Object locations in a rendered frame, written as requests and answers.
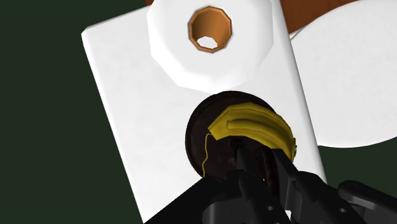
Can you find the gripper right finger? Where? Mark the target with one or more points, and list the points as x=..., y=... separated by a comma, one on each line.
x=313, y=198

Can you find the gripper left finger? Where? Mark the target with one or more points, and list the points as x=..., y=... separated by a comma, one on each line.
x=248, y=198

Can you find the dark brown and yellow round object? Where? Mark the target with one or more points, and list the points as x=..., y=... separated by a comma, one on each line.
x=251, y=124

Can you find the white toilet paper roll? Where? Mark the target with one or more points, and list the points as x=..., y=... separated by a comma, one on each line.
x=173, y=37

